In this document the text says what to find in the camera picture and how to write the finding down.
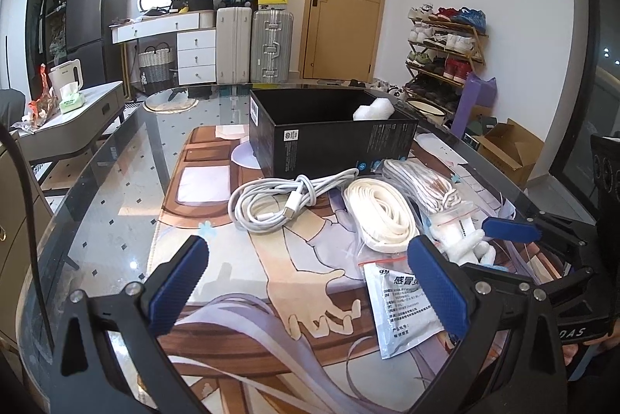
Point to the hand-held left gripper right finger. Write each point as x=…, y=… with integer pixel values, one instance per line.
x=438, y=288

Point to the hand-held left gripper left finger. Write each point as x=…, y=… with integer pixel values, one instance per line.
x=179, y=288

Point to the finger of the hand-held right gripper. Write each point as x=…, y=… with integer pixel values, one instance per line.
x=508, y=228
x=571, y=281

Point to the silver medicine sachet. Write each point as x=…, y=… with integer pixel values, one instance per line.
x=392, y=312

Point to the small zip bag white parts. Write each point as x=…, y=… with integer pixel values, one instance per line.
x=455, y=234

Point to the black cardboard box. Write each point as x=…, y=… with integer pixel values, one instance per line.
x=315, y=142

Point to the person's right hand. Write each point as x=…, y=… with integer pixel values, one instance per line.
x=576, y=353

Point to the open cardboard box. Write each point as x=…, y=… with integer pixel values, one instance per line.
x=508, y=147

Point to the printed desk mat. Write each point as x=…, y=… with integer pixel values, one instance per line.
x=300, y=278

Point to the purple board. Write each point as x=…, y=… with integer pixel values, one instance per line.
x=472, y=104

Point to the white foam piece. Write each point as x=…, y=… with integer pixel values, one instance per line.
x=373, y=109

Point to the pile of loose shoes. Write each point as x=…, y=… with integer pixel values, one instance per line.
x=387, y=88

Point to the grey side table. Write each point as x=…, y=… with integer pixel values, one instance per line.
x=72, y=128

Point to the shoe rack with shoes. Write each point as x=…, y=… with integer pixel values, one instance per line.
x=445, y=41

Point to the wooden shoe rack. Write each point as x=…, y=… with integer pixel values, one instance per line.
x=477, y=31

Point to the green wipes packet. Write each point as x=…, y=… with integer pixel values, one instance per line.
x=71, y=101

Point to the woven basket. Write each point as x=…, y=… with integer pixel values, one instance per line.
x=156, y=65

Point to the clear red snack bag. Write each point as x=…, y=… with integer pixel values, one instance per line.
x=38, y=108

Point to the white dressing desk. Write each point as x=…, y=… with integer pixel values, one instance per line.
x=193, y=50

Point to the white electric kettle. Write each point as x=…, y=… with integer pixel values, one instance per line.
x=65, y=77

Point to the white suitcase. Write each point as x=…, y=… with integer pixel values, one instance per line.
x=233, y=45

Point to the silver suitcase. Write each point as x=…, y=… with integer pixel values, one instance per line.
x=271, y=45

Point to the dark grey refrigerator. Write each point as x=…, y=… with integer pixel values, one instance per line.
x=94, y=16

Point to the dark sliding door frame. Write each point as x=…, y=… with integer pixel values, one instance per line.
x=576, y=79

